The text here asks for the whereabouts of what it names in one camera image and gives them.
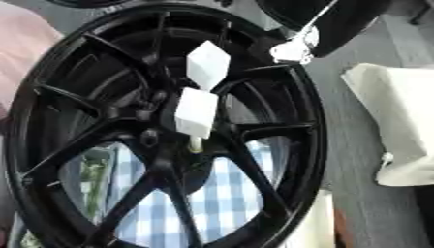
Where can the black round object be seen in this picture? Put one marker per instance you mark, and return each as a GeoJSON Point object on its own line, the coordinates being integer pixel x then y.
{"type": "Point", "coordinates": [90, 2]}

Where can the white cloth bag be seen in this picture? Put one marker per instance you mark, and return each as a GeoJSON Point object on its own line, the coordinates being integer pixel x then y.
{"type": "Point", "coordinates": [395, 122]}

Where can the white pin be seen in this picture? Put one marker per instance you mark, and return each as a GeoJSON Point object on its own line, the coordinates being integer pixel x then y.
{"type": "Point", "coordinates": [195, 111]}
{"type": "Point", "coordinates": [208, 64]}

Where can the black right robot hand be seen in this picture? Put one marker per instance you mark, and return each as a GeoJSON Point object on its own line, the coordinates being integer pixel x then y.
{"type": "Point", "coordinates": [344, 22]}

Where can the person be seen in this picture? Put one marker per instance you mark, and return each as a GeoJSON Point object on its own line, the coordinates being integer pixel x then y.
{"type": "Point", "coordinates": [20, 48]}

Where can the green object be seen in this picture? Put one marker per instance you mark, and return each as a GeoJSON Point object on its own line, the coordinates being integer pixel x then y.
{"type": "Point", "coordinates": [93, 180]}

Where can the black spoked wheel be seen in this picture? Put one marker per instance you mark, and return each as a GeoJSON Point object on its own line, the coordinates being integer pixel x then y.
{"type": "Point", "coordinates": [164, 180]}

